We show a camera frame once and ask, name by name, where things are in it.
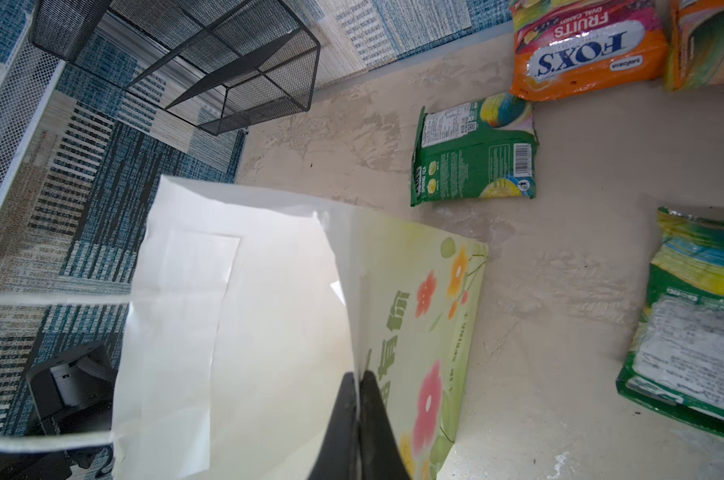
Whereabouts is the orange Fox's candy bag back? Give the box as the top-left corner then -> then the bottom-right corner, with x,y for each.
510,0 -> 668,102

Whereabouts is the white wire mesh basket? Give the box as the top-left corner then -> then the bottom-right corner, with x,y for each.
0,15 -> 65,210

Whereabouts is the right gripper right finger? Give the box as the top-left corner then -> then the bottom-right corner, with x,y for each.
359,371 -> 410,480

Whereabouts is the green snack bag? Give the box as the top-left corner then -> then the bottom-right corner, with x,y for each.
616,207 -> 724,437

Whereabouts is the white floral paper bag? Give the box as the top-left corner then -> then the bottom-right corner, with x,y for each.
0,176 -> 488,479

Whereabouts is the black wire mesh shelf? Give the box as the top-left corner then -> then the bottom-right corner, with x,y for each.
30,1 -> 321,136

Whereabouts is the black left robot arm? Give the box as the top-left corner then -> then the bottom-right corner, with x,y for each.
0,341 -> 117,479

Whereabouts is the green snack bag barcode side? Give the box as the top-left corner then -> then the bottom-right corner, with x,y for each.
410,92 -> 539,207

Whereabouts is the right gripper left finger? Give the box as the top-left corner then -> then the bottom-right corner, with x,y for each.
308,372 -> 359,480

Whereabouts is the orange snack bag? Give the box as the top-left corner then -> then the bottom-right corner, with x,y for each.
665,0 -> 724,91

